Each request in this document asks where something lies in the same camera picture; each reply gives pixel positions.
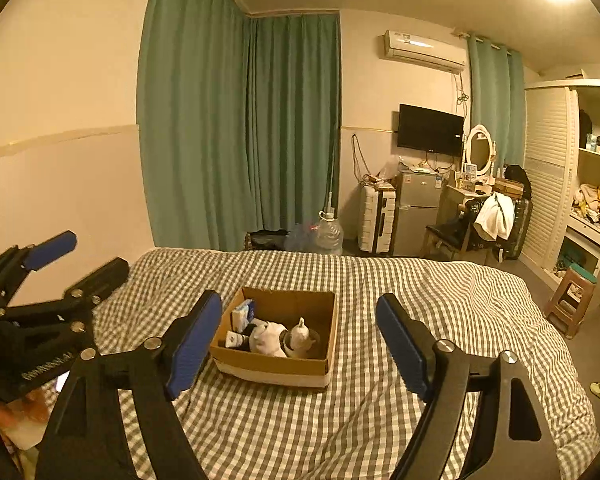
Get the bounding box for brown cardboard box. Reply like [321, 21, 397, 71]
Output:
[209, 286, 338, 393]

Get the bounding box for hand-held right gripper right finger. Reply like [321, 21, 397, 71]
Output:
[375, 293, 563, 480]

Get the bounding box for black floor bag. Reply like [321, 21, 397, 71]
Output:
[245, 229, 291, 252]

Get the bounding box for blue plastic bag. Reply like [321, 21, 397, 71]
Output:
[285, 222, 321, 252]

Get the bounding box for white dressing table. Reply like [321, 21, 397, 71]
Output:
[437, 180, 496, 226]

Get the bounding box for white louvred wardrobe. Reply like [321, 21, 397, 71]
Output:
[522, 79, 600, 286]

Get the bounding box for clear plastic bag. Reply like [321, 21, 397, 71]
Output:
[377, 155, 402, 181]

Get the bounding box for wall cables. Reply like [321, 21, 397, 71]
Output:
[351, 132, 381, 186]

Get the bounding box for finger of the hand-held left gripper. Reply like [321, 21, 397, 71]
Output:
[5, 257, 131, 333]
[0, 230, 78, 302]

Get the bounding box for white air conditioner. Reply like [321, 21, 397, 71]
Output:
[378, 30, 468, 73]

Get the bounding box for white oval mirror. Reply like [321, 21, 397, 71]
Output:
[465, 125, 496, 178]

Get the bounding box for dark chair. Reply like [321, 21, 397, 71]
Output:
[420, 195, 533, 263]

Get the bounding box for white garment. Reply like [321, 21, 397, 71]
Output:
[474, 192, 515, 242]

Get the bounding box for green white checked blanket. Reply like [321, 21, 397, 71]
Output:
[87, 247, 600, 480]

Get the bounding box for wide green curtain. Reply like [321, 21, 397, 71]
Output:
[137, 0, 261, 251]
[245, 12, 342, 241]

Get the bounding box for grey small fridge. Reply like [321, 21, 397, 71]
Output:
[394, 171, 448, 257]

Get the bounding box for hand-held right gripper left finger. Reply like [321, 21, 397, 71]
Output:
[34, 289, 224, 480]

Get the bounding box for orange white cloth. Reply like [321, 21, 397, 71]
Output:
[0, 385, 56, 453]

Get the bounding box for clear water jug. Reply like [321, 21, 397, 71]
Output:
[316, 210, 343, 256]

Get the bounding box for white suitcase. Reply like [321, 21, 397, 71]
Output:
[357, 184, 398, 256]

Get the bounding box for black wall television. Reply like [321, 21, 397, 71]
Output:
[397, 103, 465, 155]

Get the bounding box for brown plastic stool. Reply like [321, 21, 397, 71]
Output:
[544, 264, 600, 339]

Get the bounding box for black white tube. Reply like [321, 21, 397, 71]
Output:
[224, 324, 261, 350]

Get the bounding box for white pole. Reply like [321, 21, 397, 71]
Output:
[329, 150, 339, 212]

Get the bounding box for blue white tissue packet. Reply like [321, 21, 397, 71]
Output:
[230, 299, 257, 333]

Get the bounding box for white sock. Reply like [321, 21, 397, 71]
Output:
[250, 321, 288, 358]
[285, 316, 316, 358]

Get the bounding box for narrow green curtain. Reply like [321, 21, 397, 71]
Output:
[467, 35, 526, 181]

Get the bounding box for pile of clothes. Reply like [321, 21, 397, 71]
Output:
[572, 184, 600, 226]

